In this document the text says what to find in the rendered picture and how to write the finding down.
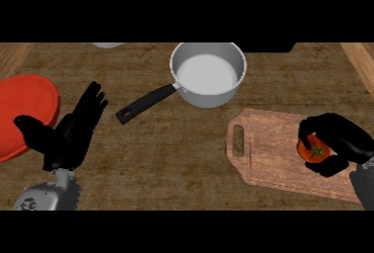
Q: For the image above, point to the red tomato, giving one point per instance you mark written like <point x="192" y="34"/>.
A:
<point x="315" y="150"/>

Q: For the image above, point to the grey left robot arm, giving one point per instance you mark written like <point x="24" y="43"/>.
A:
<point x="51" y="192"/>

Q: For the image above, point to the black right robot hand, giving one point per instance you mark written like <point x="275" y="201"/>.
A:
<point x="340" y="131"/>

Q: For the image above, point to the pale grey round object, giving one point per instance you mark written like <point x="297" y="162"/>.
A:
<point x="108" y="44"/>

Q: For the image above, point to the wooden cutting board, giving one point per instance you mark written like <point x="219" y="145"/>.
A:
<point x="277" y="151"/>

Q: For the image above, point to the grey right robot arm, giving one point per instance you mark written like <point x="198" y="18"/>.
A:
<point x="364" y="186"/>

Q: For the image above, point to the red plate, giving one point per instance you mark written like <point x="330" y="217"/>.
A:
<point x="24" y="115"/>

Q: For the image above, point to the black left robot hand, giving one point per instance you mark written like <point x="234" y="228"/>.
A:
<point x="68" y="135"/>

